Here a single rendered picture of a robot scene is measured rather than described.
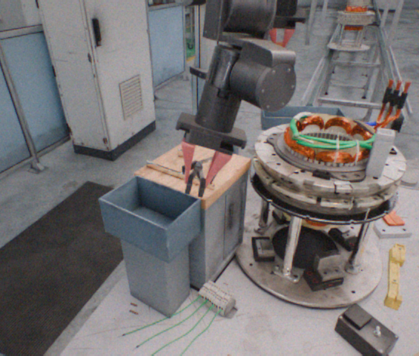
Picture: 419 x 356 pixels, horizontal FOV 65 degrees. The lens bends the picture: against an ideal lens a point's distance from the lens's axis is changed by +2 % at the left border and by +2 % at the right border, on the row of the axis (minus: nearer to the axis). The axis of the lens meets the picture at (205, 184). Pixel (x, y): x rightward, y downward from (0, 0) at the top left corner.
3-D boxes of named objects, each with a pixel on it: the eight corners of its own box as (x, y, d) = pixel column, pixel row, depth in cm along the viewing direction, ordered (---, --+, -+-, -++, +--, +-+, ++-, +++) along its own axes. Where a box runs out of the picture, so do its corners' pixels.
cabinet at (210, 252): (205, 295, 79) (205, 209, 65) (147, 264, 87) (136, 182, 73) (242, 247, 93) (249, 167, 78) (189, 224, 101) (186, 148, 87)
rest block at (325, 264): (311, 268, 81) (315, 253, 78) (331, 264, 82) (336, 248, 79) (321, 282, 77) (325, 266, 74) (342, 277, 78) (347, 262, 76)
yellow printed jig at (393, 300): (401, 312, 75) (406, 302, 73) (383, 305, 77) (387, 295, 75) (403, 251, 92) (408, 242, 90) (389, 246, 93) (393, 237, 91)
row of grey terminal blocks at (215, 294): (239, 308, 76) (241, 295, 74) (228, 322, 73) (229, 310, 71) (206, 286, 81) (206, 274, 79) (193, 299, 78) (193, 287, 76)
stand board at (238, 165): (205, 210, 64) (205, 200, 63) (134, 182, 73) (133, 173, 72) (251, 167, 78) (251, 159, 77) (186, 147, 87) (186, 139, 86)
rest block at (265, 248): (270, 242, 89) (271, 236, 88) (274, 256, 85) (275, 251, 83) (254, 242, 89) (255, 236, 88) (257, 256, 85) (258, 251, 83)
